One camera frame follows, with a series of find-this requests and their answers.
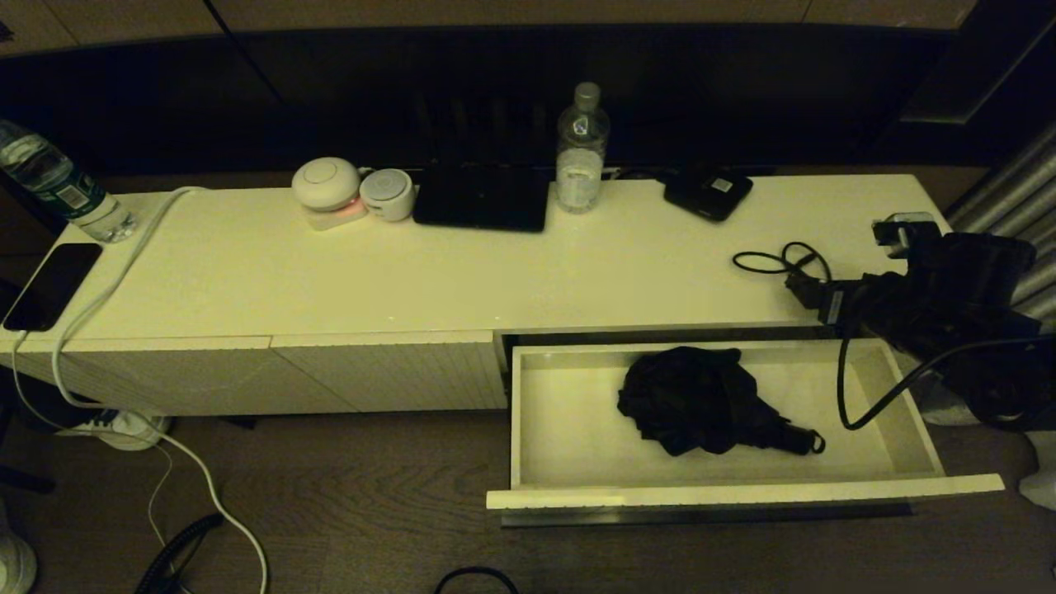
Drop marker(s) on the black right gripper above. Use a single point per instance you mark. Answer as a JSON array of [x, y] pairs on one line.
[[846, 304]]

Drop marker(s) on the black umbrella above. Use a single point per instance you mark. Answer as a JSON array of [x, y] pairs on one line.
[[693, 396]]

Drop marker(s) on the white cabinet drawer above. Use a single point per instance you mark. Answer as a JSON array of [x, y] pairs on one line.
[[569, 429]]

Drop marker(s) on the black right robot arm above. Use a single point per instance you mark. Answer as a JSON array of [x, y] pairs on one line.
[[965, 280]]

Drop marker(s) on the white low cabinet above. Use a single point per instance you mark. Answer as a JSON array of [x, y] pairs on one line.
[[330, 280]]

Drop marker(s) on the small black labelled router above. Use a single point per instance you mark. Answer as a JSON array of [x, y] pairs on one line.
[[709, 195]]

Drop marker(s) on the clear plastic water bottle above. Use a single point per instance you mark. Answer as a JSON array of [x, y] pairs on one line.
[[582, 165]]

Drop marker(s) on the black flat rectangular device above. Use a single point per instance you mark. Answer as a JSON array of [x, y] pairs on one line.
[[483, 200]]

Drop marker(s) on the white ribbed cabinet door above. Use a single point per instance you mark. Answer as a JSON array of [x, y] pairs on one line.
[[412, 371], [206, 379]]

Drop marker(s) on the small white round speaker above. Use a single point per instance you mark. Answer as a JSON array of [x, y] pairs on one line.
[[386, 195]]

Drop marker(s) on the white base with pink light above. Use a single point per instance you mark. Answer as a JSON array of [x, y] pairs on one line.
[[337, 219]]

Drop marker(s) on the white dome shaped device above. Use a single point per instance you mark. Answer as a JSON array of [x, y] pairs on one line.
[[324, 181]]

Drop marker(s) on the black smartphone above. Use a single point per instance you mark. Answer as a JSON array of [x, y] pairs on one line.
[[51, 285]]

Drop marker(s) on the green label water bottle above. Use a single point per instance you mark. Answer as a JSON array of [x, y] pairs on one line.
[[49, 177]]

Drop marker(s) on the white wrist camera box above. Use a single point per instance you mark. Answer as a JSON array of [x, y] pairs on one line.
[[906, 231]]

